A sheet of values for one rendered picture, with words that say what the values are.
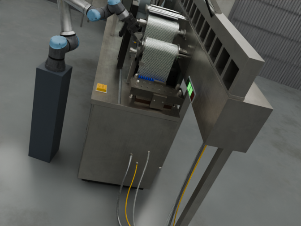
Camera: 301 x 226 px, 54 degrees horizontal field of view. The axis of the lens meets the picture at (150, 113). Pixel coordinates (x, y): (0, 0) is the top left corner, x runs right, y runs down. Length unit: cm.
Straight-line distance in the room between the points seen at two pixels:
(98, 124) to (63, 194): 72
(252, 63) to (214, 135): 41
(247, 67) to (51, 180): 190
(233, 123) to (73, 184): 160
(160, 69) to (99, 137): 69
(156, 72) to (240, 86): 95
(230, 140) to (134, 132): 87
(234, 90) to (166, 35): 109
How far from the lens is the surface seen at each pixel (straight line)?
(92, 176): 257
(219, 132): 157
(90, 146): 235
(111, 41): 310
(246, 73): 143
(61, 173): 276
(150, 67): 224
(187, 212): 213
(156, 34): 240
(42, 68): 234
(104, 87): 220
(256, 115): 157
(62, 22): 236
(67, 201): 258
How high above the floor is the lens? 203
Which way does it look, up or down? 32 degrees down
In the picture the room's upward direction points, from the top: 20 degrees clockwise
